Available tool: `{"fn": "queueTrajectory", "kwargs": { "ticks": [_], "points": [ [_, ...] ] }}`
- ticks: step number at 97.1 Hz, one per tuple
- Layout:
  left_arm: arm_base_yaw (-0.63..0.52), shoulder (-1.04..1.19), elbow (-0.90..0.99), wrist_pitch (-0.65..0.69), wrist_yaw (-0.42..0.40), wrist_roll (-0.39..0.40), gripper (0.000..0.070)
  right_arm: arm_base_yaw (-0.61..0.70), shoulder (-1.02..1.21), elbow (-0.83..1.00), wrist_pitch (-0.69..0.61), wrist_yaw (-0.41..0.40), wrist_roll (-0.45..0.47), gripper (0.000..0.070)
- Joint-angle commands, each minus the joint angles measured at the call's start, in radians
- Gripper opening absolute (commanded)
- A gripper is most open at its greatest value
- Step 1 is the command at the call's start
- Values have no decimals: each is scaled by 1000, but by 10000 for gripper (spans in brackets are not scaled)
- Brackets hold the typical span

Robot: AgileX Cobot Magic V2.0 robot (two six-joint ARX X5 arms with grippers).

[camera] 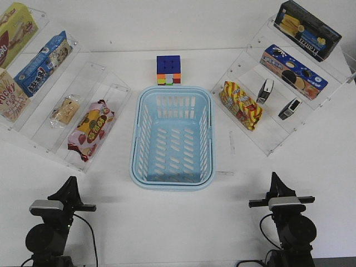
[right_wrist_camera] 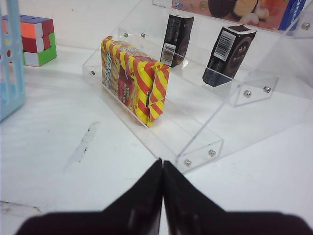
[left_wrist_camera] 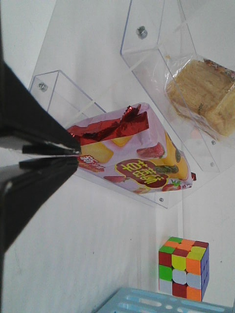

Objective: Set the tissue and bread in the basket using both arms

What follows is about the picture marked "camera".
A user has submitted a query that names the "clear bread pack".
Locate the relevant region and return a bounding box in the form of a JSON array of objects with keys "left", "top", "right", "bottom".
[{"left": 50, "top": 95, "right": 81, "bottom": 128}]

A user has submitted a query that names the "yellow green snack box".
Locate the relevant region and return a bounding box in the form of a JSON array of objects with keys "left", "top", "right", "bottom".
[{"left": 1, "top": 2, "right": 38, "bottom": 69}]

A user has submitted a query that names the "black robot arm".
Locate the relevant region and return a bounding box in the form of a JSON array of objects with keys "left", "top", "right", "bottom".
[
  {"left": 249, "top": 172, "right": 317, "bottom": 266},
  {"left": 25, "top": 176, "right": 96, "bottom": 266}
]

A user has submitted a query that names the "red yellow striped snack bag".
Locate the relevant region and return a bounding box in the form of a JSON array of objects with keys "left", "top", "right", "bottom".
[{"left": 219, "top": 81, "right": 263, "bottom": 131}]

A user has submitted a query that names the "clear acrylic shelf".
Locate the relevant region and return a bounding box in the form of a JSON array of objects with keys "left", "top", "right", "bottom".
[
  {"left": 211, "top": 17, "right": 355, "bottom": 155},
  {"left": 1, "top": 8, "right": 131, "bottom": 172}
]

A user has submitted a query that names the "black yellow cracker box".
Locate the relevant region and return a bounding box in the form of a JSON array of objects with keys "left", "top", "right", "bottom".
[{"left": 274, "top": 1, "right": 342, "bottom": 62}]

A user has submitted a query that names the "pink strawberry snack bag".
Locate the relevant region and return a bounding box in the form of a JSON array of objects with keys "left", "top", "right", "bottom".
[{"left": 67, "top": 100, "right": 115, "bottom": 162}]

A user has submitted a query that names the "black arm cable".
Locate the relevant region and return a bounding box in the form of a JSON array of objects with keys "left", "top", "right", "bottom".
[
  {"left": 236, "top": 213, "right": 281, "bottom": 267},
  {"left": 21, "top": 214, "right": 98, "bottom": 267}
]

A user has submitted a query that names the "Pocky biscuit stick box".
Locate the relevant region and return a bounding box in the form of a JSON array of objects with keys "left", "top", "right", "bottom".
[{"left": 0, "top": 68, "right": 31, "bottom": 122}]

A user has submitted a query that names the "multicolour puzzle cube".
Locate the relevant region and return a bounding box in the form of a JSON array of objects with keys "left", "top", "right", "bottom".
[{"left": 156, "top": 55, "right": 181, "bottom": 86}]

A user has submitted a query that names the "black silver tissue pack upright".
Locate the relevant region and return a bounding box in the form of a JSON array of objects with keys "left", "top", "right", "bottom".
[{"left": 256, "top": 78, "right": 274, "bottom": 104}]

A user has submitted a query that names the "right clear acrylic shelf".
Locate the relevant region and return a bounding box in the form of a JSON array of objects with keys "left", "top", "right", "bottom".
[{"left": 211, "top": 17, "right": 355, "bottom": 155}]

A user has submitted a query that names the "left clear acrylic shelf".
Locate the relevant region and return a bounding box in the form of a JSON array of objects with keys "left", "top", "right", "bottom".
[{"left": 1, "top": 8, "right": 131, "bottom": 172}]

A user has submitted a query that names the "blue orange sandwich cookie box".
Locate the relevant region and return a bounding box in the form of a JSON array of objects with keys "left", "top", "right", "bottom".
[{"left": 260, "top": 44, "right": 328, "bottom": 100}]

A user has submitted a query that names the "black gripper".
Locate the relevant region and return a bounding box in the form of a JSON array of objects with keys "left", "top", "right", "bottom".
[
  {"left": 47, "top": 176, "right": 97, "bottom": 223},
  {"left": 248, "top": 172, "right": 315, "bottom": 214}
]

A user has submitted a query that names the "blue cookie bag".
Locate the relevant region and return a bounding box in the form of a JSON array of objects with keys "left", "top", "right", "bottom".
[{"left": 14, "top": 31, "right": 72, "bottom": 97}]

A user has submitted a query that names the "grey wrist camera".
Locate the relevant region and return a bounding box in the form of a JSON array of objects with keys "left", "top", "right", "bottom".
[
  {"left": 268, "top": 196, "right": 302, "bottom": 211},
  {"left": 29, "top": 200, "right": 64, "bottom": 216}
]

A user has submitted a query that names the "light blue plastic basket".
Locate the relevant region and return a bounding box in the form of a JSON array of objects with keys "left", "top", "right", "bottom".
[{"left": 130, "top": 86, "right": 216, "bottom": 191}]

